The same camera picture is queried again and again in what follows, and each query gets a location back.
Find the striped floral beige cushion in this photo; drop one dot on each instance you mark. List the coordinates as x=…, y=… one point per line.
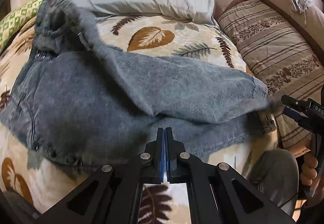
x=274, y=50

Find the green patterned quilt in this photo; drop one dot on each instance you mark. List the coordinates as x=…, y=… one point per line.
x=13, y=21

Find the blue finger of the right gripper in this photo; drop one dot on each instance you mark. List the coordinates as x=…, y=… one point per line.
x=291, y=113
x=293, y=103

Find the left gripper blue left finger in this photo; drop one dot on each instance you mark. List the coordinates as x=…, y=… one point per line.
x=153, y=159

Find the person's grey trouser leg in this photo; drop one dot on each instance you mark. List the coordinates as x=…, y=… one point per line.
x=276, y=175

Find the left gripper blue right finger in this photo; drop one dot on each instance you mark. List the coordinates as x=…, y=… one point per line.
x=176, y=170

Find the grey acid-wash denim pants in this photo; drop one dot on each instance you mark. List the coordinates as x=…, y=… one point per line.
x=82, y=103

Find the person's right hand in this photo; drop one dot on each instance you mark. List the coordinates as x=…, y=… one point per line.
x=309, y=176

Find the leaf-pattern cream blanket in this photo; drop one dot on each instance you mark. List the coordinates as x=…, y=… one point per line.
x=42, y=183

